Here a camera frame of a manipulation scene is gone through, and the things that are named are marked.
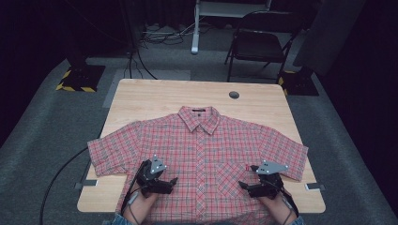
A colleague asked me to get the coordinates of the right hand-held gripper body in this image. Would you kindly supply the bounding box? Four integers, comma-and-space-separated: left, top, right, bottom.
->
250, 159, 289, 200

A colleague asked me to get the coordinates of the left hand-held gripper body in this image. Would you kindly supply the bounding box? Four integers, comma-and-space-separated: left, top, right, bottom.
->
135, 154, 173, 198

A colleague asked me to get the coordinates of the red plaid short-sleeved shirt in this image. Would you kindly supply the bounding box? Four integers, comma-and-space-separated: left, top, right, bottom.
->
86, 105, 309, 225

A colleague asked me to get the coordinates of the person's right hand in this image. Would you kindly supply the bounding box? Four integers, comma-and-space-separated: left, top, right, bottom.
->
257, 193, 298, 225

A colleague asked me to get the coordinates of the person's left hand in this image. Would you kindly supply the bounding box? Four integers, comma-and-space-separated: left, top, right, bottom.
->
124, 190, 160, 225

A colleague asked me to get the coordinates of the black yellow-striped stand base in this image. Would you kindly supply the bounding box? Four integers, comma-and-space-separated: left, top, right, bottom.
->
55, 64, 107, 94
277, 69, 320, 97

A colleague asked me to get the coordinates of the black folding chair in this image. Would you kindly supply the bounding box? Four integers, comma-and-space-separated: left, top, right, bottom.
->
224, 10, 303, 83

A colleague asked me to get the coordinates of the white metal stand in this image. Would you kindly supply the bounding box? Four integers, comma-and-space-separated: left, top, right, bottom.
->
191, 0, 272, 55

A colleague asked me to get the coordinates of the black stand pole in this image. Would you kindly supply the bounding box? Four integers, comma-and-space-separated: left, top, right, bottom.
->
117, 0, 144, 55

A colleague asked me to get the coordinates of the dark grey panel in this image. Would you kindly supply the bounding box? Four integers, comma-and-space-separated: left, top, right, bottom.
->
293, 0, 368, 77

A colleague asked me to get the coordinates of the left hand-held gripper black cable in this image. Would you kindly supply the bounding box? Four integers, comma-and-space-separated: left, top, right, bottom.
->
120, 160, 148, 218

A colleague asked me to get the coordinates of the hand-held gripper black cable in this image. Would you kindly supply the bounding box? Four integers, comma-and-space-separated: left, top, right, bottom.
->
280, 184, 300, 224
120, 160, 148, 218

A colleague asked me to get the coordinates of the right hand-held gripper black cable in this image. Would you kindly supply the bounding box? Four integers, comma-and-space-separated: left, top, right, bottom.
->
280, 184, 300, 224

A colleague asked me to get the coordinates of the grey table bracket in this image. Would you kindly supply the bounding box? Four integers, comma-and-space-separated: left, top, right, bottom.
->
304, 182, 327, 192
74, 179, 99, 190

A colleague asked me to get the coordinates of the thick black floor cable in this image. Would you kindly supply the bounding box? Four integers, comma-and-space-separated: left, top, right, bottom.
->
38, 146, 90, 225

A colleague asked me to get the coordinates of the bundle of floor cables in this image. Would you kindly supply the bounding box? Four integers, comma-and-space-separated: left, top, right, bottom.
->
139, 22, 201, 46

